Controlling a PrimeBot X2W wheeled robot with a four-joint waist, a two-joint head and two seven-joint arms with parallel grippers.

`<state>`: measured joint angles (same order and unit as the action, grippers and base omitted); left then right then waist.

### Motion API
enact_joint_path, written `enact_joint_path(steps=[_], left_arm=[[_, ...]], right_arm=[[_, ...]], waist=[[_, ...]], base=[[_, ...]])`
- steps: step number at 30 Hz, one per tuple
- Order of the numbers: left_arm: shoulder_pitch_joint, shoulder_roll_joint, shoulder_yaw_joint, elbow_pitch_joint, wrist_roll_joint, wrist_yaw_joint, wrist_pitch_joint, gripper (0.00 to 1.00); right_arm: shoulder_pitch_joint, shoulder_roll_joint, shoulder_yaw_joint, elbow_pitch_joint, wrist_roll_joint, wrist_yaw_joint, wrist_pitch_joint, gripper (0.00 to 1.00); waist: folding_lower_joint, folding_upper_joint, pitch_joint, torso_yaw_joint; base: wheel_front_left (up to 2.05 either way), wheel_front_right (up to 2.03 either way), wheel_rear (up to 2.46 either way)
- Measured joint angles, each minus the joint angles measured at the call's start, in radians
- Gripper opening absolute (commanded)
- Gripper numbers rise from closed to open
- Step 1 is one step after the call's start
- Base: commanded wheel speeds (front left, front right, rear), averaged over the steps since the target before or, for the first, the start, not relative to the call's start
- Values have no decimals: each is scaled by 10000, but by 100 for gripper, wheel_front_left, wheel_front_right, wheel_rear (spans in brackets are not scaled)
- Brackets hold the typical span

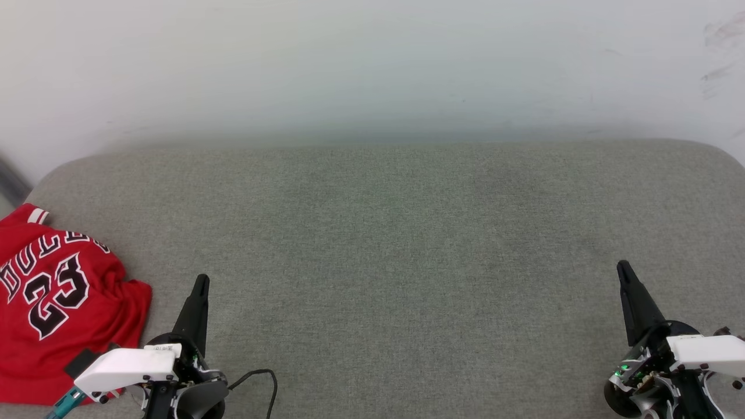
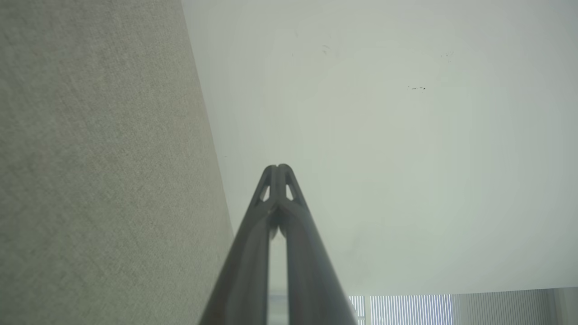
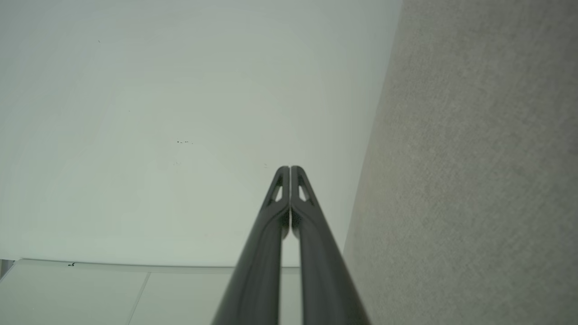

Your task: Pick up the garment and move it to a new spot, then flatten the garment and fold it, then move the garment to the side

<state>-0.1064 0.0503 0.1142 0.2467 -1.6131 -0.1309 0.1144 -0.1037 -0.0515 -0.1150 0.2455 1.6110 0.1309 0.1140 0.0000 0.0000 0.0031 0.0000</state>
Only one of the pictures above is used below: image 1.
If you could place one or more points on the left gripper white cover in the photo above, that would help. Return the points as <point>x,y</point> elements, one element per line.
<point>125,366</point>

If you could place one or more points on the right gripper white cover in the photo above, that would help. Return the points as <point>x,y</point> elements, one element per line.
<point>707,352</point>

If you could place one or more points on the red Bulls 23 jersey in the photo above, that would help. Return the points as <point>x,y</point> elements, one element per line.
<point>87,326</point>

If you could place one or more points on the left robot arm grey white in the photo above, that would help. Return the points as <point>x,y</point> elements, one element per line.
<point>201,401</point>

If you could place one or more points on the grey fabric sofa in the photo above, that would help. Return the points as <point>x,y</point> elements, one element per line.
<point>378,262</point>

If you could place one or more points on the grey metal wall strip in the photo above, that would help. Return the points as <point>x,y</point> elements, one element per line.
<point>9,183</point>

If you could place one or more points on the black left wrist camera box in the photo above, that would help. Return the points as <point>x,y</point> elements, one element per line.
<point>81,362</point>

